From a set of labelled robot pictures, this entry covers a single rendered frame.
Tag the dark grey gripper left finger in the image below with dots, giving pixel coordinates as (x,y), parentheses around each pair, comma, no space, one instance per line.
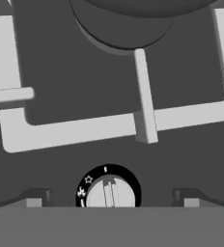
(36,195)

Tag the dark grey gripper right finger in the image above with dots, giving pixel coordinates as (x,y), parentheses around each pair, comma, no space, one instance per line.
(188,195)

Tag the dark grey stove hob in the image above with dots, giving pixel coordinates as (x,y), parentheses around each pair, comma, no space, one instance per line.
(85,87)

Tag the light grey hob grate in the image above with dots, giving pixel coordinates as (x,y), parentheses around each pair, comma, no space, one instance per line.
(69,130)

